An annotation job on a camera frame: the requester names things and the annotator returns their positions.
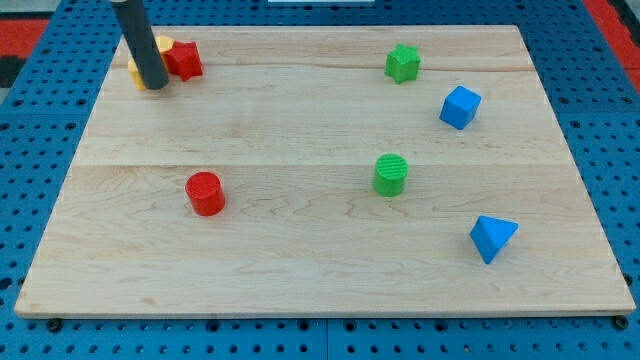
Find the grey cylindrical robot arm rod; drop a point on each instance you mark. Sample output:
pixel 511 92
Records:
pixel 138 34

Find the green cylinder block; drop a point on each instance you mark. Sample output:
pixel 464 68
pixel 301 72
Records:
pixel 390 173

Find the light wooden board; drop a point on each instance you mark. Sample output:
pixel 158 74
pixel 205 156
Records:
pixel 292 121

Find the red cylinder block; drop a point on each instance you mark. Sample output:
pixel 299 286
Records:
pixel 205 193

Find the green star block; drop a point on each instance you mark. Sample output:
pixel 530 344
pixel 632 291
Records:
pixel 403 63

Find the blue cube block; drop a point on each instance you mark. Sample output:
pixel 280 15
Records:
pixel 460 107

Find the blue triangular prism block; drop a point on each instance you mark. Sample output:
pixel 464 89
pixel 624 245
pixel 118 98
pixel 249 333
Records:
pixel 490 235

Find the red star block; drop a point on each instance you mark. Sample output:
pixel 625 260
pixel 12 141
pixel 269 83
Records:
pixel 183 60

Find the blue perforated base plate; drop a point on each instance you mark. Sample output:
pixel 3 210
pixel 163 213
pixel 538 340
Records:
pixel 44 113

